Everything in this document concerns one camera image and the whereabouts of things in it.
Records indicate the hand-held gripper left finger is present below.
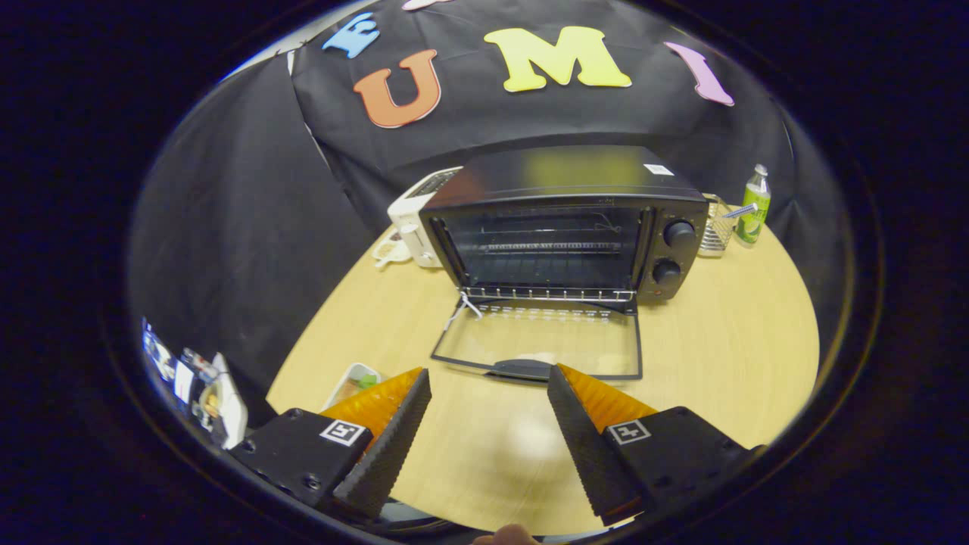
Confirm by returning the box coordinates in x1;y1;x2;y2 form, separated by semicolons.
227;368;432;521

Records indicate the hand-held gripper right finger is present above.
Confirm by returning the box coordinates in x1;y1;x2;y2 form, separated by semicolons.
547;363;762;527

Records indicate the black toaster oven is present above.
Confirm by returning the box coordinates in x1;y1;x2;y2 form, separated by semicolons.
419;145;710;382

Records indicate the white food tray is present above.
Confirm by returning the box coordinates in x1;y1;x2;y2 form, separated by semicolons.
324;362;385;410

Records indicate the white slot toaster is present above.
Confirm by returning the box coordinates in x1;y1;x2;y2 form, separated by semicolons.
387;167;464;269

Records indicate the pile of colourful packages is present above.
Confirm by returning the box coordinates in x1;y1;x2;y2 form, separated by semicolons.
142;318;249;451

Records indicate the small white plate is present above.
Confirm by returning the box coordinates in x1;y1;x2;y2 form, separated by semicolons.
372;231;413;269

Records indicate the green drink bottle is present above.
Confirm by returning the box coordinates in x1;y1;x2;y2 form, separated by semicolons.
734;164;771;247

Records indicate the white string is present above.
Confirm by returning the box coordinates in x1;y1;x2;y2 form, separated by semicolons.
443;291;483;330

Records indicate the metal wire basket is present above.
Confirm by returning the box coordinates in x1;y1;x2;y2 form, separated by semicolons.
698;194;737;258

